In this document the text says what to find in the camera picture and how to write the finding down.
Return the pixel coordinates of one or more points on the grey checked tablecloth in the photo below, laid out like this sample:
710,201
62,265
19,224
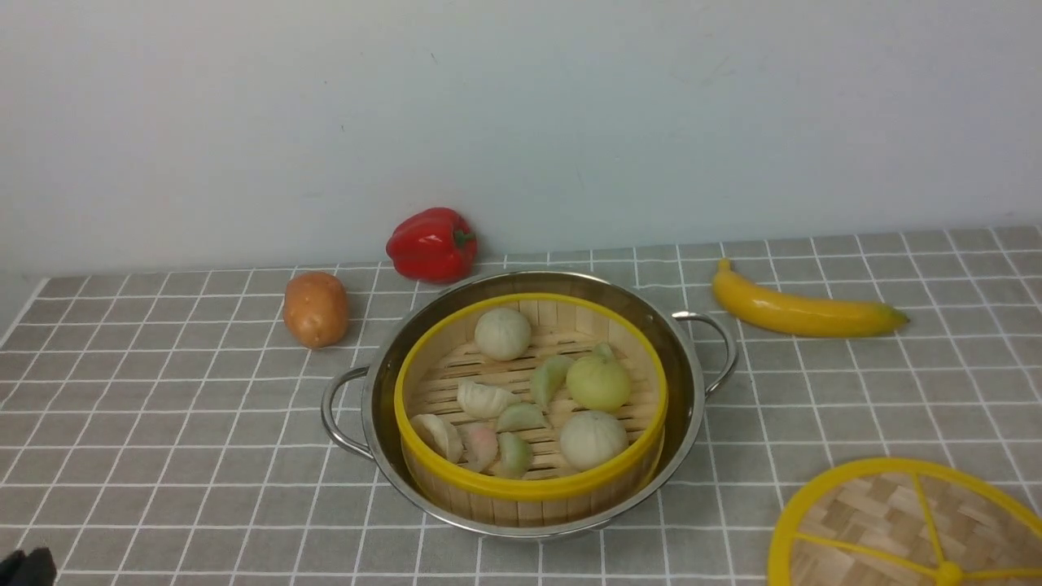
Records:
162,428

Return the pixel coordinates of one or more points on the yellow banana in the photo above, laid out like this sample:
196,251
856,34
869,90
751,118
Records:
802,316

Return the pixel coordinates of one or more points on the light green dumpling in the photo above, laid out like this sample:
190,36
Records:
521,417

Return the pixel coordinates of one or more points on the brown potato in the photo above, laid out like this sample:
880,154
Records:
315,309

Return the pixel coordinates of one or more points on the red bell pepper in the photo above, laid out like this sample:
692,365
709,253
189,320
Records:
434,246

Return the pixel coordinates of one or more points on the pale white round bun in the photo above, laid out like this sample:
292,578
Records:
591,438

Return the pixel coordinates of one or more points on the white dumpling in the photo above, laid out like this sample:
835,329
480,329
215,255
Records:
483,401

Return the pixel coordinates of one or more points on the beige dumpling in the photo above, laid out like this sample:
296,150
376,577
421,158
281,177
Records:
439,435

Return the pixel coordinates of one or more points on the green small dumpling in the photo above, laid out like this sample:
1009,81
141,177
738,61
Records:
515,456

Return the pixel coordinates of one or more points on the yellow woven bamboo steamer lid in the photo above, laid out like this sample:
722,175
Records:
900,521

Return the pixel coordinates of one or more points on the yellow-green round bun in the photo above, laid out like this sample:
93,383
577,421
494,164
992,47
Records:
599,380

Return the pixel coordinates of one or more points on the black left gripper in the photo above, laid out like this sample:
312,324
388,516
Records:
36,568

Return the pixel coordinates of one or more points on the stainless steel pot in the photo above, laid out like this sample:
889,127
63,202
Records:
698,355

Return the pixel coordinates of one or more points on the yellow rimmed bamboo steamer basket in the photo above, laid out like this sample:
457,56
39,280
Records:
551,492

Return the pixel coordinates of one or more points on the pink dumpling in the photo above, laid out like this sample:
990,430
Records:
480,445

